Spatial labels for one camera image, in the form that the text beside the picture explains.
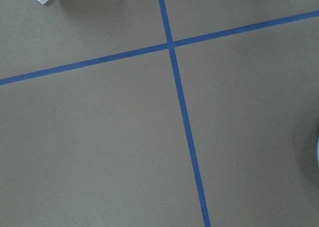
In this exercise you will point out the blue plastic plate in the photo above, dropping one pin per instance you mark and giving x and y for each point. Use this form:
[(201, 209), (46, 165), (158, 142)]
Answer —
[(317, 150)]

